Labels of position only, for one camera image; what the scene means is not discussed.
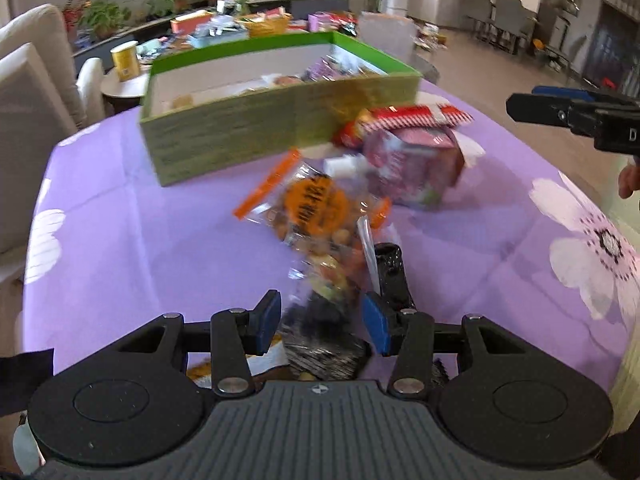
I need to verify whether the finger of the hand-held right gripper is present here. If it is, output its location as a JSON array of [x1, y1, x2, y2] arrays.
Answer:
[[531, 85, 640, 110], [506, 92, 598, 137]]

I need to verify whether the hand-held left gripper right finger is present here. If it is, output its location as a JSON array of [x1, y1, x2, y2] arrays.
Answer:
[[361, 291, 546, 395]]

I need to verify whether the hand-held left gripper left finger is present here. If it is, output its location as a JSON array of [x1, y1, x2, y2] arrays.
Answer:
[[102, 289, 282, 395]]

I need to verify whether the black glossy snack packet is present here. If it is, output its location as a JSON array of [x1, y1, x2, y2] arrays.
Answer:
[[372, 242, 417, 311]]

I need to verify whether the orange clear nut bag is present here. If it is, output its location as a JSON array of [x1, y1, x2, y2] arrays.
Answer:
[[235, 147, 397, 303]]

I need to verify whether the green cardboard box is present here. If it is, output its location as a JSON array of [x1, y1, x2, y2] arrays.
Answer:
[[138, 31, 423, 188]]

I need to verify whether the person's right hand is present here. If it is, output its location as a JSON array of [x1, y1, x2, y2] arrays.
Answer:
[[618, 159, 640, 201]]

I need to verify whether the orange white snack packet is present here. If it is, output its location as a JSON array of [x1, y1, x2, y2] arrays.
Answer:
[[187, 342, 289, 389]]

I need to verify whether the grey dining chair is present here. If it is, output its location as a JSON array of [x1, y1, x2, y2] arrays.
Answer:
[[460, 0, 497, 42], [492, 0, 537, 54]]

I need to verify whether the purple floral tablecloth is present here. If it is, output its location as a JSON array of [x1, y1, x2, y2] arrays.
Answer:
[[20, 77, 640, 391]]

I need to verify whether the pink carton box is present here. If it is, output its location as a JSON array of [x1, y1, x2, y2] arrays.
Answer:
[[362, 127, 467, 211]]

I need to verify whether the red snack packet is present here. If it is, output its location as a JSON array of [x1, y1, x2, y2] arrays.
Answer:
[[334, 104, 474, 149]]

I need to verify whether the small white packet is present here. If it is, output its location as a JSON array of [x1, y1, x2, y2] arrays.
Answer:
[[324, 155, 369, 179]]

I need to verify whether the grey chair back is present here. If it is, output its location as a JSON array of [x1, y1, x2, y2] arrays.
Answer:
[[359, 12, 417, 62]]

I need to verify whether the pink purple snack packet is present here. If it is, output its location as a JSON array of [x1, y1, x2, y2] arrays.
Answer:
[[301, 56, 352, 84]]

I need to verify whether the dark cloth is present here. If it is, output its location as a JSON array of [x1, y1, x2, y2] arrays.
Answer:
[[0, 347, 55, 417]]

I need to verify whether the round white side table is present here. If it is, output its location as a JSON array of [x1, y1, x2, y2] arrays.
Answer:
[[102, 74, 152, 102]]

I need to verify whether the yellow woven basket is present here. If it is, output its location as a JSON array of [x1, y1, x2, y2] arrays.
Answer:
[[240, 12, 294, 38]]

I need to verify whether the blue basket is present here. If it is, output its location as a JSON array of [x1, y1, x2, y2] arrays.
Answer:
[[187, 27, 249, 51]]

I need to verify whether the white armchair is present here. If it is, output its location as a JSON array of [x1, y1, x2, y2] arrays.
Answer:
[[0, 4, 90, 126], [0, 42, 82, 256], [77, 57, 107, 122]]

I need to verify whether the yellow can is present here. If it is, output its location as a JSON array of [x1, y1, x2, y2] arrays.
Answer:
[[110, 41, 141, 82]]

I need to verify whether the red orange box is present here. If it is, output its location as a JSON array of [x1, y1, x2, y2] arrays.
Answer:
[[170, 10, 214, 36]]

